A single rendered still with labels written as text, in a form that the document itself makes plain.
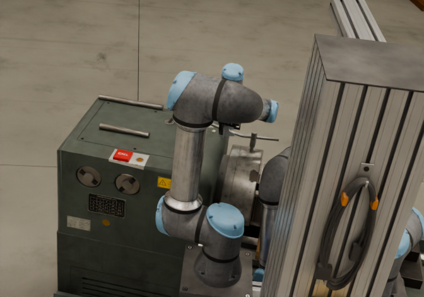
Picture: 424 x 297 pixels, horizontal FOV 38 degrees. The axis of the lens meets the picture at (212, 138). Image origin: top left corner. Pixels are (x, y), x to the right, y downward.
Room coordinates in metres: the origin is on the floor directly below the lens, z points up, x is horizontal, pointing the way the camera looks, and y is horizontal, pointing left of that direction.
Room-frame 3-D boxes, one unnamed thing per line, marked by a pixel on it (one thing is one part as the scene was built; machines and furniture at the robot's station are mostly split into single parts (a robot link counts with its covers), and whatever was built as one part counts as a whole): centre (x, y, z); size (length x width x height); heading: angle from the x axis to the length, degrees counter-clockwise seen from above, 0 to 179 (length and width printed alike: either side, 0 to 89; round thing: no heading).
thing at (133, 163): (1.93, 0.29, 1.23); 0.13 x 0.08 x 0.06; 84
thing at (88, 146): (2.12, 0.25, 1.06); 0.59 x 0.48 x 0.39; 84
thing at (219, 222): (1.49, -0.07, 1.33); 0.13 x 0.12 x 0.14; 77
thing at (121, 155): (1.93, 0.32, 1.26); 0.06 x 0.06 x 0.02; 84
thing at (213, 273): (1.49, -0.07, 1.21); 0.15 x 0.15 x 0.10
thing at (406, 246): (1.51, -0.57, 1.33); 0.13 x 0.12 x 0.14; 146
